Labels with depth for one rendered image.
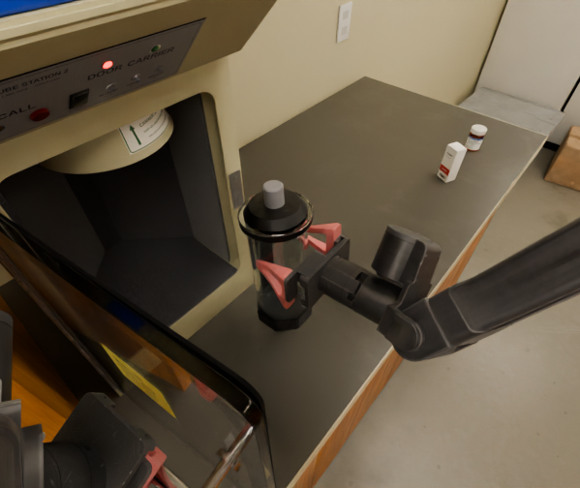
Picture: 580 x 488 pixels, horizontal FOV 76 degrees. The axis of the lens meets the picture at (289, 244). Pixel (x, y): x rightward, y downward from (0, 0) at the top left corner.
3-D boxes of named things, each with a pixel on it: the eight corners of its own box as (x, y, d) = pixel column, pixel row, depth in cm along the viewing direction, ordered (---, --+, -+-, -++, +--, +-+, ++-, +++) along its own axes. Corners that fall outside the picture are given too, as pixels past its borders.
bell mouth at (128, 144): (6, 137, 48) (-19, 96, 44) (127, 91, 57) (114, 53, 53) (74, 195, 40) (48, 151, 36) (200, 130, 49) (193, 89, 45)
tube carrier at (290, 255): (242, 309, 67) (222, 216, 52) (281, 274, 73) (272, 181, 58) (288, 341, 61) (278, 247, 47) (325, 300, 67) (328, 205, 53)
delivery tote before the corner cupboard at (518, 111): (443, 145, 285) (457, 105, 261) (467, 125, 306) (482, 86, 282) (522, 178, 257) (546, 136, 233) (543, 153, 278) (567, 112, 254)
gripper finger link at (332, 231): (273, 229, 55) (325, 257, 50) (303, 205, 59) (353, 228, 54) (277, 260, 60) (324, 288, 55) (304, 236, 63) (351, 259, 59)
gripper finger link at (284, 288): (242, 256, 51) (295, 287, 47) (276, 228, 55) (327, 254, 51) (249, 287, 56) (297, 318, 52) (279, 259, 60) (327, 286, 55)
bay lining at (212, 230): (49, 282, 69) (-94, 101, 43) (164, 212, 83) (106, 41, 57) (121, 363, 58) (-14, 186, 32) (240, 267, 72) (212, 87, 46)
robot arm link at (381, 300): (387, 338, 45) (401, 327, 50) (410, 289, 44) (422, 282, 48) (340, 310, 49) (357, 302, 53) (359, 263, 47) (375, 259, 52)
